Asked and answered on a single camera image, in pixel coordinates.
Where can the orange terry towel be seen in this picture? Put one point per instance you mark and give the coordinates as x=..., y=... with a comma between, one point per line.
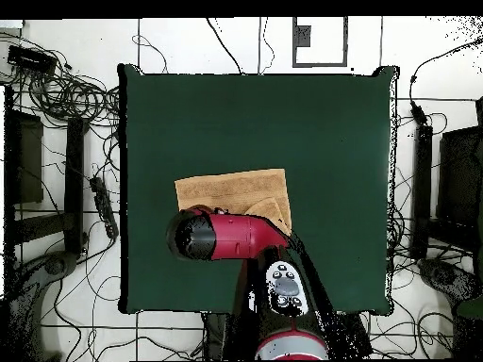
x=234, y=188

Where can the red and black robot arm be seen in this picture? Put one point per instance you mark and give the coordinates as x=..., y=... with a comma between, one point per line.
x=241, y=237

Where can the dark green table cloth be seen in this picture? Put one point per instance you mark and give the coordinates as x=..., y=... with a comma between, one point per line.
x=188, y=120

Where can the black power strip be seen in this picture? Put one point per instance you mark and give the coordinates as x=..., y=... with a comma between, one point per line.
x=103, y=203

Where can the grey stand base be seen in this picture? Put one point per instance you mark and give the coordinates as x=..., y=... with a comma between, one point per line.
x=34, y=286
x=449, y=279

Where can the black rectangular box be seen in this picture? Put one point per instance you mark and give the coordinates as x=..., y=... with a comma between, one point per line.
x=32, y=59

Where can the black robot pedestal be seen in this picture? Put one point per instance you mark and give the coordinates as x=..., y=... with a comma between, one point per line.
x=217, y=335

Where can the black frame stand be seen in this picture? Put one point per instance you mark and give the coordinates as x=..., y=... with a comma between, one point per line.
x=458, y=177
x=73, y=181

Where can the grey square frame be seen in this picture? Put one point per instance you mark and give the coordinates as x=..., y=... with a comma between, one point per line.
x=302, y=36

